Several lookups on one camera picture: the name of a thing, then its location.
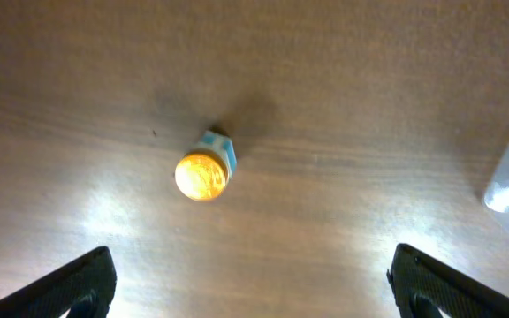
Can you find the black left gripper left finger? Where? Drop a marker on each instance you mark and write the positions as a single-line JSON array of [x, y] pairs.
[[84, 287]]

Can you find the small jar gold lid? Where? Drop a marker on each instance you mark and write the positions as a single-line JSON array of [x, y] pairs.
[[204, 172]]

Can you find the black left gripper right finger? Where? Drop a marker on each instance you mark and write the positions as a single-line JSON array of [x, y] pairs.
[[425, 287]]

